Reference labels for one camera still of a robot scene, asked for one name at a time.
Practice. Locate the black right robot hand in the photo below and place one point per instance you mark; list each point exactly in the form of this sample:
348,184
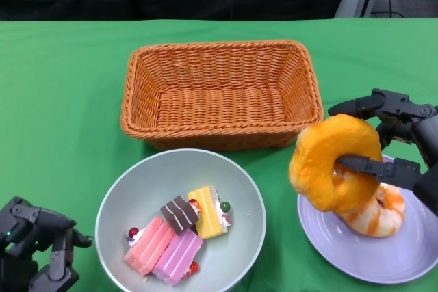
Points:
427,141

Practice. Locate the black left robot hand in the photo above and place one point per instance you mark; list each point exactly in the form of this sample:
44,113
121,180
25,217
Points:
27,223

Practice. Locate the oval orange swirl bread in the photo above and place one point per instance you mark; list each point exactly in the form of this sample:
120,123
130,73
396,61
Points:
318,155

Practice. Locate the grey-green bowl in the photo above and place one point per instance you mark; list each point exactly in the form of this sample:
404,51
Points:
154,179

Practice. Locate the salmon pink cake slice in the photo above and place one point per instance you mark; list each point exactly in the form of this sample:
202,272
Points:
150,244

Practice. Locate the pale lilac plate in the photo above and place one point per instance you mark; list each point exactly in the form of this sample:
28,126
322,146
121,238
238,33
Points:
376,258

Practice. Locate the chocolate layer cake piece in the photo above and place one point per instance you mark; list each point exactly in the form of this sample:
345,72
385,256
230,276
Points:
179,215

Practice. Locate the magenta cake slice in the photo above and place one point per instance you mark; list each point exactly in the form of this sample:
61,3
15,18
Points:
178,258

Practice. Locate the yellow cream cake slice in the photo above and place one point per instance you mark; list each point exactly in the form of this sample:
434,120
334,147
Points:
208,210

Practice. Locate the orange wicker basket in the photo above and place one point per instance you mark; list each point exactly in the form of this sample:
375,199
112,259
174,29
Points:
222,110

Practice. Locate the green tablecloth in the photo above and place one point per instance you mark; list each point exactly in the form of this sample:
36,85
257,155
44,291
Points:
68,83

